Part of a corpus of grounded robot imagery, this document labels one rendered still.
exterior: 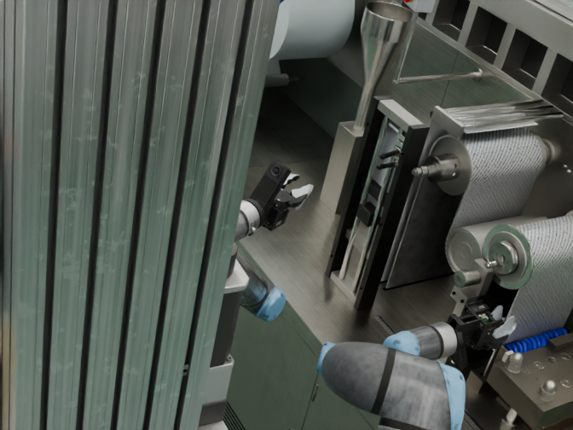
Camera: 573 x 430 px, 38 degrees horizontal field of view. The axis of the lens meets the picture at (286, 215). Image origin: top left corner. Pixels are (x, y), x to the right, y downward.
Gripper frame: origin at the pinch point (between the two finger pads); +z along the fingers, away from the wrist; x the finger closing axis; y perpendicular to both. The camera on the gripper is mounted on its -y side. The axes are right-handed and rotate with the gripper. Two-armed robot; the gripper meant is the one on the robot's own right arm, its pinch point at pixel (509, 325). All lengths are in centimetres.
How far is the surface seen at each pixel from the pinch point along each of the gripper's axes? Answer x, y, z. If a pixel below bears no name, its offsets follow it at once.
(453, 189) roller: 28.2, 19.8, -1.4
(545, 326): -0.2, -3.8, 13.8
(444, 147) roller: 35.1, 27.6, -1.4
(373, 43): 75, 36, 3
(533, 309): -0.2, 3.7, 5.9
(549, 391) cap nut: -17.4, -3.2, -2.7
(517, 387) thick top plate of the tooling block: -11.9, -6.5, -5.8
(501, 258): 5.7, 16.4, -4.6
